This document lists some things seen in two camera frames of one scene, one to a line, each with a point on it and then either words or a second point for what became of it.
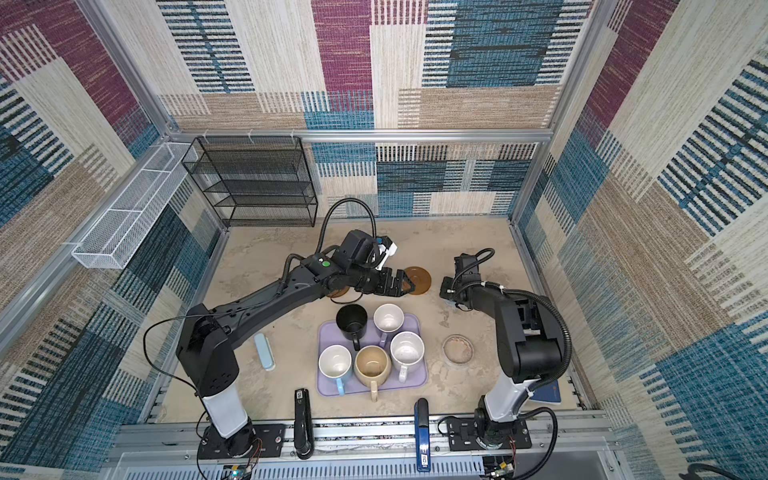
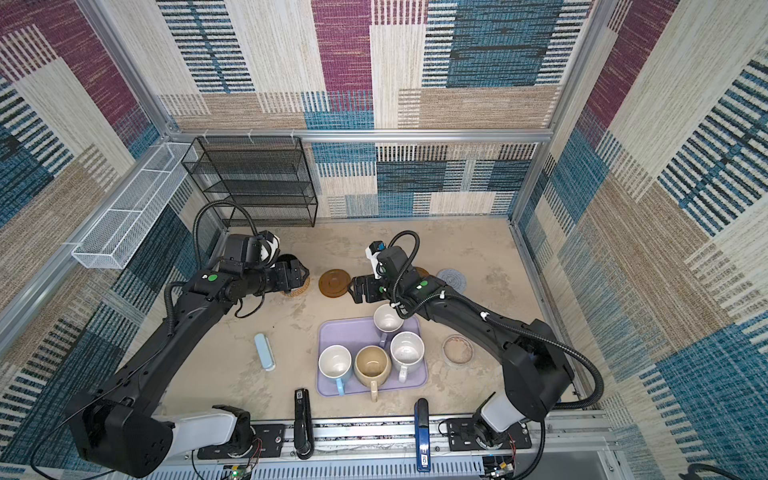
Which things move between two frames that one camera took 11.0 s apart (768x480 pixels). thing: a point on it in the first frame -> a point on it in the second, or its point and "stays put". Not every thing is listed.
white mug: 407,350 stays put
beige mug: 373,367 stays put
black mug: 351,319 -> 287,258
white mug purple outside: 388,318 stays put
